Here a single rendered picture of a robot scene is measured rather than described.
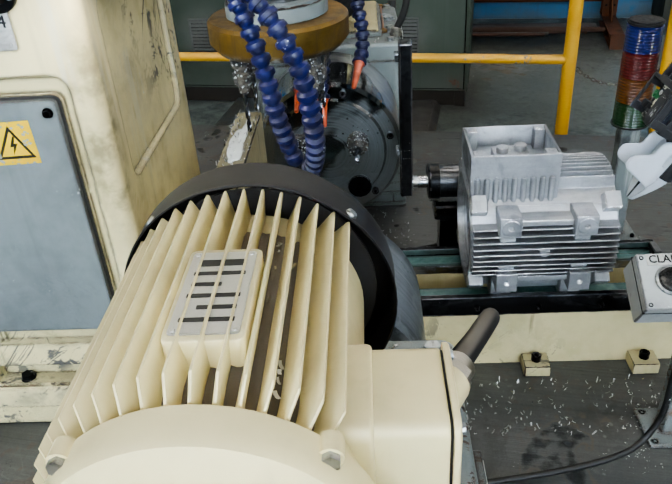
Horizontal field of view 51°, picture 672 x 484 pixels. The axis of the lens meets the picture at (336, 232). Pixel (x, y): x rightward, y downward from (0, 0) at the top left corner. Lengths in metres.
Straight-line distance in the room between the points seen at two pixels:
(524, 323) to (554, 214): 0.19
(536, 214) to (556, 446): 0.31
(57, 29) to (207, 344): 0.55
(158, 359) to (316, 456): 0.08
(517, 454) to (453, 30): 3.27
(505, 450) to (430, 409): 0.68
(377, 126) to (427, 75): 2.96
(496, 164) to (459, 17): 3.11
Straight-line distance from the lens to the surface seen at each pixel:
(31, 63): 0.84
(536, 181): 0.99
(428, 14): 4.06
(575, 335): 1.13
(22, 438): 1.16
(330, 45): 0.88
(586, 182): 1.03
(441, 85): 4.18
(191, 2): 4.38
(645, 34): 1.31
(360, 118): 1.20
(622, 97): 1.35
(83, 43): 0.81
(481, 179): 0.98
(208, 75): 4.48
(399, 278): 0.76
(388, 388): 0.36
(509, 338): 1.11
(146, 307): 0.35
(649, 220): 1.56
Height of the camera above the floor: 1.56
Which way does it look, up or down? 31 degrees down
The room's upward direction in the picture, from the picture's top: 4 degrees counter-clockwise
